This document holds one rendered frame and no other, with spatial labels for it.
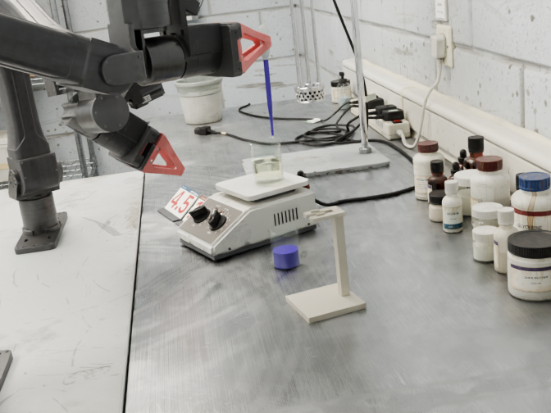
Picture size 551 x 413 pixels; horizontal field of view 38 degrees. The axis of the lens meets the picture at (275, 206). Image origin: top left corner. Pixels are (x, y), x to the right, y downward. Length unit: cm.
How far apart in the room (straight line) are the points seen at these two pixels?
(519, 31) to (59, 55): 80
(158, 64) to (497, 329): 51
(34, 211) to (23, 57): 62
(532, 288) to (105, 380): 52
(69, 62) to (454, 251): 61
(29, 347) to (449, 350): 52
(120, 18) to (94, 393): 43
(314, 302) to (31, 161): 62
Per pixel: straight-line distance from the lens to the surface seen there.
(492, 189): 125
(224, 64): 103
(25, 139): 144
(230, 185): 131
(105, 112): 114
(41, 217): 148
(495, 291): 106
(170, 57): 98
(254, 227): 125
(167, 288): 116
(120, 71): 94
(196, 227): 129
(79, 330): 108
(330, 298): 104
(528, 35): 139
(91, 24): 371
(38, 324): 113
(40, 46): 91
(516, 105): 145
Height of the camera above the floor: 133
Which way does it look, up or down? 17 degrees down
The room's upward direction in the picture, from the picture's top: 7 degrees counter-clockwise
